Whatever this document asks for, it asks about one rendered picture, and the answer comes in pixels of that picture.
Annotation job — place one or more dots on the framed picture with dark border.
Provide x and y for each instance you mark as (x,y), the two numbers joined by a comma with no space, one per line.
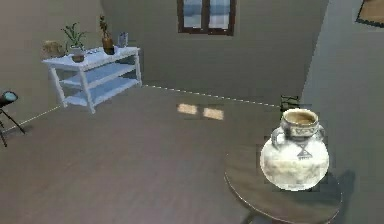
(371,12)

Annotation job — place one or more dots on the brown framed window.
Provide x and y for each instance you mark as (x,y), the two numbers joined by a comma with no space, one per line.
(206,16)

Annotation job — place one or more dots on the brown vase with dry plant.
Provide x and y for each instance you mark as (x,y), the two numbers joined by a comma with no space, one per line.
(107,41)

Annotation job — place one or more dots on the green plant in white pot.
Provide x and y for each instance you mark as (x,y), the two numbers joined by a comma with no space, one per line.
(75,39)

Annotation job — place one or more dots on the small dark green box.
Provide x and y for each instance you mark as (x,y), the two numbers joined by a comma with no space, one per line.
(288,102)

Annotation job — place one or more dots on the grey glass jar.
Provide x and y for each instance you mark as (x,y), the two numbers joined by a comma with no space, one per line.
(123,39)

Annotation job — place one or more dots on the tan woven basket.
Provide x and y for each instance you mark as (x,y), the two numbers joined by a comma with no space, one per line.
(52,48)

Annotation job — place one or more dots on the white shelf table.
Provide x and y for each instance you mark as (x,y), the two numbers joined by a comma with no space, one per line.
(96,71)

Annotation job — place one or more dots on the small brown bowl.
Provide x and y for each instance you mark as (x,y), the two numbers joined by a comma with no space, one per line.
(78,58)

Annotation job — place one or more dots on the round dark wooden table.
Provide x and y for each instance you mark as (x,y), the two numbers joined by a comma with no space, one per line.
(300,203)

